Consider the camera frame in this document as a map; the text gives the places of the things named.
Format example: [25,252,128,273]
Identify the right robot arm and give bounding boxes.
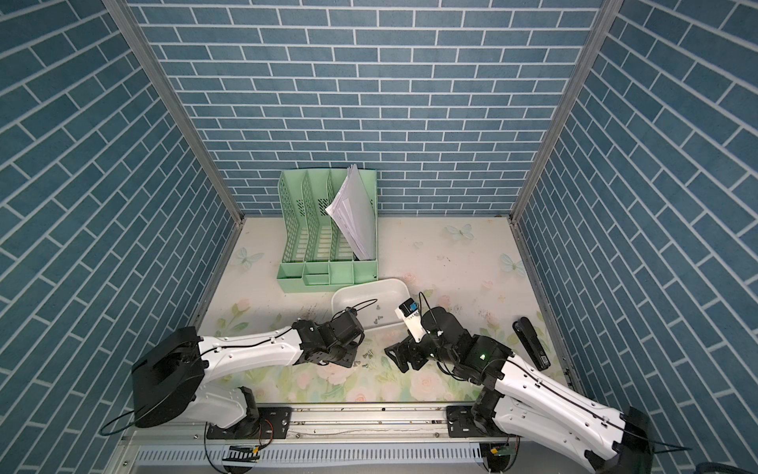
[385,330,653,473]

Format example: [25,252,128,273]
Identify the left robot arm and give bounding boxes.
[129,307,364,440]

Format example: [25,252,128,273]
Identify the white plastic storage box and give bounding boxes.
[331,278,411,333]

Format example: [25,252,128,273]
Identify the green plastic file organizer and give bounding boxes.
[276,168,378,293]

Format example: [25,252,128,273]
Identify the white paper stack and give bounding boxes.
[326,165,377,261]

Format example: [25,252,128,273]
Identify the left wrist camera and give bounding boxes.
[330,307,364,344]

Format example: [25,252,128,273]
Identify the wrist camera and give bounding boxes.
[330,307,364,344]
[395,298,426,343]

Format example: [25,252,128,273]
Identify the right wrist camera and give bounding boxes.
[395,298,426,343]

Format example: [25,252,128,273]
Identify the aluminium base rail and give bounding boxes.
[117,402,617,446]

